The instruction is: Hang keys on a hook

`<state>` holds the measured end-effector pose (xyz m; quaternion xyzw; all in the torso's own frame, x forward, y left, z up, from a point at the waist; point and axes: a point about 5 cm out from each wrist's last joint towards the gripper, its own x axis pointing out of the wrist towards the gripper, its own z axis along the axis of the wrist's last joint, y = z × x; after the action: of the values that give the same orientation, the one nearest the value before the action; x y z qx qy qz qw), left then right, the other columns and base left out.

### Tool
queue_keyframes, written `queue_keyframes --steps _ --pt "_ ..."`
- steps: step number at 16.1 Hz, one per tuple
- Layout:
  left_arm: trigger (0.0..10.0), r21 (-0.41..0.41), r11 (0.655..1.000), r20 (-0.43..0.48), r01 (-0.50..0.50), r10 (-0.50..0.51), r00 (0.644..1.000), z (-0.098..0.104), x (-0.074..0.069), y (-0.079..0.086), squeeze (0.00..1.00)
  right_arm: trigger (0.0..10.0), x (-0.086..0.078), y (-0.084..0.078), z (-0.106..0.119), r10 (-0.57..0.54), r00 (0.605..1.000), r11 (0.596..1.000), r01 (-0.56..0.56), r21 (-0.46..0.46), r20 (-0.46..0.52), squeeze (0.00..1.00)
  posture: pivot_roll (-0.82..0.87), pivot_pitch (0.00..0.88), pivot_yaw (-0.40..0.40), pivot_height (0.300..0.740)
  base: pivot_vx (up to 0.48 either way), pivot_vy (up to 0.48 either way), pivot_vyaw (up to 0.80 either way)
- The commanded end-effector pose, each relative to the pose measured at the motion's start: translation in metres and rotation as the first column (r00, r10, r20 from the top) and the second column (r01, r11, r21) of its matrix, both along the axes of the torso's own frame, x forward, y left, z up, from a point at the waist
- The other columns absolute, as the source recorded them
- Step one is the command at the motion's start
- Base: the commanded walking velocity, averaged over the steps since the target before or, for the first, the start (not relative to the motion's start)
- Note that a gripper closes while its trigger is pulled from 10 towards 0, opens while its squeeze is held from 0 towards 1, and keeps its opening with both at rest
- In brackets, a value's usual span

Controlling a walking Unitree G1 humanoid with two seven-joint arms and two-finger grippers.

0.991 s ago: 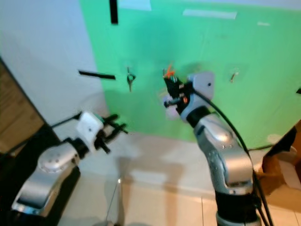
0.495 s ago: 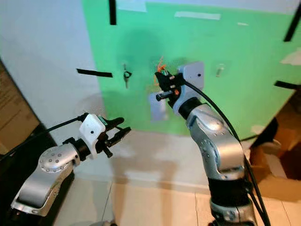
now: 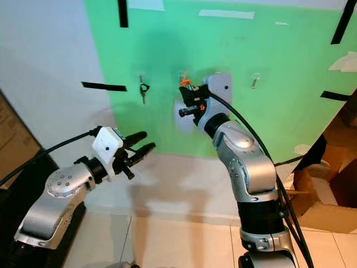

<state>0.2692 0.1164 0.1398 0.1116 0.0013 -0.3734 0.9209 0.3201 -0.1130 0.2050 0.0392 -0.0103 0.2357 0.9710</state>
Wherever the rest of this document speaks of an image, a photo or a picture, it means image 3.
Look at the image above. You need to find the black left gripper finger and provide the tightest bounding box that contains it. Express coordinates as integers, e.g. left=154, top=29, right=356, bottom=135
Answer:
left=128, top=142, right=156, bottom=165
left=123, top=131, right=148, bottom=147

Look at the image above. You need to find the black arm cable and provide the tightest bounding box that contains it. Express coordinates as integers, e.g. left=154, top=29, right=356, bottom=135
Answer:
left=0, top=127, right=97, bottom=188
left=209, top=91, right=316, bottom=268

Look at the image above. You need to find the black key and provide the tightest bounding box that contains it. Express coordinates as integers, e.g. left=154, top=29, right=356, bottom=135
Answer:
left=139, top=83, right=150, bottom=106

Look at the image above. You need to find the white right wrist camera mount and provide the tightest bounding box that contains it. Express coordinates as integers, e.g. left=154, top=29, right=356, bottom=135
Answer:
left=202, top=72, right=234, bottom=126

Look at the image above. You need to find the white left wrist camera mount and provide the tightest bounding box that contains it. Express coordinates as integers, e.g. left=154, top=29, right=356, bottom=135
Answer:
left=91, top=126, right=125, bottom=180

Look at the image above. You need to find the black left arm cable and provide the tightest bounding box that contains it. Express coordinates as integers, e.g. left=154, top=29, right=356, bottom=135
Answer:
left=0, top=127, right=97, bottom=188

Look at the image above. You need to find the open brown cardboard box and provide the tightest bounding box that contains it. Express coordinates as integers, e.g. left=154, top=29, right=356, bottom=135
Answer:
left=290, top=103, right=357, bottom=234

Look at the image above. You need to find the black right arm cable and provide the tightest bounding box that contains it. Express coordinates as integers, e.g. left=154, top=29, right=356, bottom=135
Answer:
left=209, top=91, right=316, bottom=268

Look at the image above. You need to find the black tape strip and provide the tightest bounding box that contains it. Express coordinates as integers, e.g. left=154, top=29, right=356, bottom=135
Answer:
left=118, top=0, right=129, bottom=28
left=330, top=0, right=357, bottom=45
left=81, top=82, right=128, bottom=92
left=320, top=90, right=353, bottom=102

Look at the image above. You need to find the orange zip tie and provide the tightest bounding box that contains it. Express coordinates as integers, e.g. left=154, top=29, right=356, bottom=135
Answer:
left=178, top=77, right=193, bottom=90

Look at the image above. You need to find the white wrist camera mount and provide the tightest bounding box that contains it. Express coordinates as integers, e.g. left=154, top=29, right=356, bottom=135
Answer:
left=91, top=126, right=125, bottom=180
left=202, top=72, right=234, bottom=126

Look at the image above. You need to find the green wall sheet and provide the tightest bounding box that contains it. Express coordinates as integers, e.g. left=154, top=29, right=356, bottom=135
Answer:
left=83, top=0, right=357, bottom=164

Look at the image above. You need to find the long white tape strip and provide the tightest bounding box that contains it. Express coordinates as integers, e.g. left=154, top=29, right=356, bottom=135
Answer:
left=197, top=9, right=256, bottom=20

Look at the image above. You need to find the white paper scrap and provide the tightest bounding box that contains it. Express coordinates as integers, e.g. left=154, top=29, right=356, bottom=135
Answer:
left=327, top=51, right=357, bottom=73

